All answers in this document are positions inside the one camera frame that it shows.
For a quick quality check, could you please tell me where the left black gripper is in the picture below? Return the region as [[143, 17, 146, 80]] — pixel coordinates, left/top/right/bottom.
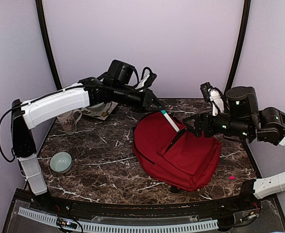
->
[[113, 83, 166, 113]]

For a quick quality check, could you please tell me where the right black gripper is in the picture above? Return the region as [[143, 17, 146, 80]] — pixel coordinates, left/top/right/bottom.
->
[[183, 108, 253, 139]]

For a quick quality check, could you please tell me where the teal capped white marker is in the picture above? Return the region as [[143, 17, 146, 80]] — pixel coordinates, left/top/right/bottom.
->
[[161, 110, 180, 132]]

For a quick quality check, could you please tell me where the red student backpack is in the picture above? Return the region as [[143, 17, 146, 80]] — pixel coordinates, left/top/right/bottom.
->
[[133, 112, 222, 192]]

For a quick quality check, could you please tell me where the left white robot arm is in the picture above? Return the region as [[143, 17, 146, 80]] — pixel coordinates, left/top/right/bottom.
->
[[5, 67, 164, 212]]

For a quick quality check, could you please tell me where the floral square plate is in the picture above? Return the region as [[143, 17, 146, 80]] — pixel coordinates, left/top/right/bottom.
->
[[81, 101, 118, 121]]

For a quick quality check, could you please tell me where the light green bowl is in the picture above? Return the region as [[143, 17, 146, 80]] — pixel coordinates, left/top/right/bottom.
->
[[50, 152, 72, 174], [87, 102, 106, 112]]

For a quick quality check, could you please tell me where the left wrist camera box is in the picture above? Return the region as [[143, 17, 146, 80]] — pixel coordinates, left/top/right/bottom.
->
[[107, 60, 135, 84]]

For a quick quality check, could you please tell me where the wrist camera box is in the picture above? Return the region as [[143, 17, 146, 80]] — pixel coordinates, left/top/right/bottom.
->
[[225, 86, 259, 125], [107, 60, 135, 84]]

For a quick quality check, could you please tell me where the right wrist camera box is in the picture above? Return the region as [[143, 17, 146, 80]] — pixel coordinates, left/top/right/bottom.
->
[[225, 86, 259, 125]]

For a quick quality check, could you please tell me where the right black frame post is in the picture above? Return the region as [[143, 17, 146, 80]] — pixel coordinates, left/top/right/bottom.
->
[[224, 0, 251, 93]]

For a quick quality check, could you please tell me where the black frame post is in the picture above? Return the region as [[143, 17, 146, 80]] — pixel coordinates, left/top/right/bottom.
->
[[224, 0, 251, 93], [35, 0, 62, 90]]

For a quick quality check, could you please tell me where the black front table rail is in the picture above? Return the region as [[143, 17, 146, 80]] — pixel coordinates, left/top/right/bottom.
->
[[13, 189, 276, 219]]

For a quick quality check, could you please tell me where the white slotted cable duct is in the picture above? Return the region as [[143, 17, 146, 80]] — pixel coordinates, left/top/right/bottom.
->
[[17, 207, 218, 233]]

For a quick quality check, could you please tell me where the left black frame post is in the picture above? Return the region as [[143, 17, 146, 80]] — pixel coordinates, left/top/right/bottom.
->
[[35, 0, 62, 90]]

